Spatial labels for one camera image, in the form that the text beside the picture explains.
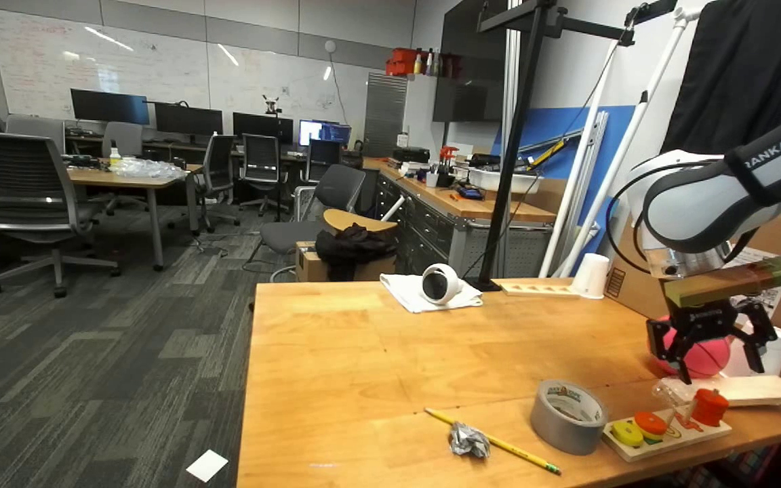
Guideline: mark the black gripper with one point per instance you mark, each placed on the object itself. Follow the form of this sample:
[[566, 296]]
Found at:
[[681, 329]]

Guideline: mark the red rubber ball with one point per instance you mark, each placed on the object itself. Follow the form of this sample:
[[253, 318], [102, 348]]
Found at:
[[706, 359]]

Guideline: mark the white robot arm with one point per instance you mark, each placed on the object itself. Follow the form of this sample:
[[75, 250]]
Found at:
[[695, 205]]

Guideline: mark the white foam board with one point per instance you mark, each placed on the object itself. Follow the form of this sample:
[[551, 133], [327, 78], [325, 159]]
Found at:
[[740, 392]]

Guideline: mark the white paper cup far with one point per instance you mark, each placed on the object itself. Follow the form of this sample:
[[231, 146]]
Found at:
[[592, 277]]

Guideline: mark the crumpled foil piece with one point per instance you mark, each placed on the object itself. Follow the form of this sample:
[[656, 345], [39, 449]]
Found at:
[[467, 443]]

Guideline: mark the yellow pencil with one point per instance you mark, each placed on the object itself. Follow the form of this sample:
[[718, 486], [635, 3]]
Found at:
[[501, 443]]

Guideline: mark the black bag on stool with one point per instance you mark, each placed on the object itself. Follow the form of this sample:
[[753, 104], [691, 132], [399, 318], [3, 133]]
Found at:
[[351, 249]]

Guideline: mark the black vertical stand pole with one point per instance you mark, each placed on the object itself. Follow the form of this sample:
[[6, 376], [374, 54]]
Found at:
[[532, 16]]

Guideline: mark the white paper on floor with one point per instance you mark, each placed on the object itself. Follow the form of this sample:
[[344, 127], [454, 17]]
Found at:
[[208, 464]]

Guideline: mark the wooden office desk left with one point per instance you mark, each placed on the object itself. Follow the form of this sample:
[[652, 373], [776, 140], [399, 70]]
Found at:
[[151, 186]]

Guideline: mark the grey office chair left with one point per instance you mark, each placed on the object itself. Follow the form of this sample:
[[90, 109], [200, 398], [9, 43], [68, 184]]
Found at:
[[39, 205]]

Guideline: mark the orange stacked ring discs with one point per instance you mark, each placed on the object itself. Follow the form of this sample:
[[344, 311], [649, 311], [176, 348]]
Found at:
[[708, 407]]

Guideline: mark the grey duct tape roll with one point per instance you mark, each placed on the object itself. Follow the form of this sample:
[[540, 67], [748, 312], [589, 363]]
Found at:
[[569, 418]]

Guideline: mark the white round camera device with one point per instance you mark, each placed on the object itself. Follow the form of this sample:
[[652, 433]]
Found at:
[[440, 283]]

